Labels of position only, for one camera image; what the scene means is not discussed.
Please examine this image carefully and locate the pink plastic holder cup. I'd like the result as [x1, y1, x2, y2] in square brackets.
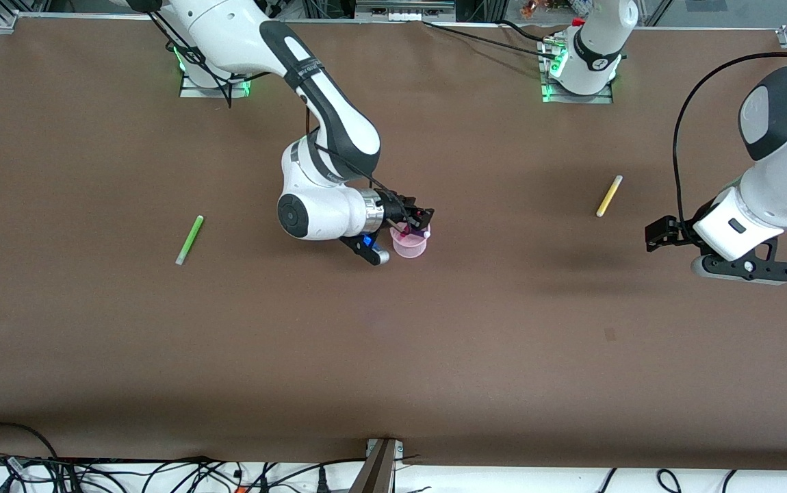
[391, 220, 432, 259]

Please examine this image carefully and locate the yellow highlighter pen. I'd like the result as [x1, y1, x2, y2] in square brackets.
[596, 175, 623, 218]

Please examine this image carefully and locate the brown table cover sheet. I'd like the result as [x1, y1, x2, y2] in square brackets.
[0, 16, 787, 473]

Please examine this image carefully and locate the grey power strip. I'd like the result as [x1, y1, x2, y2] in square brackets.
[354, 0, 457, 23]

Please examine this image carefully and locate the green highlighter pen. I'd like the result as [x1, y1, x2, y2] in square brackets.
[175, 215, 204, 266]

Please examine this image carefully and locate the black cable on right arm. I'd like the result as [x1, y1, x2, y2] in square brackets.
[149, 10, 402, 207]

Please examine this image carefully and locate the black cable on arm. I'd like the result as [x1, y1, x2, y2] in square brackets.
[149, 10, 402, 207]
[672, 51, 787, 224]

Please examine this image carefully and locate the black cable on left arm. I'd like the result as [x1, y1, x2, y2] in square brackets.
[672, 51, 787, 224]

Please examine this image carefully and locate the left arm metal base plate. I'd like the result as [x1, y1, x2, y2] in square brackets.
[541, 41, 614, 105]

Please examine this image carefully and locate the long black table cable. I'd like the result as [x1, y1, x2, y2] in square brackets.
[422, 21, 562, 55]

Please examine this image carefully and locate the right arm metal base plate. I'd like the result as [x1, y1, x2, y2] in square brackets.
[179, 65, 252, 99]

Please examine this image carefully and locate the metal camera stand beam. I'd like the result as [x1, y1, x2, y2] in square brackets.
[349, 438, 404, 493]

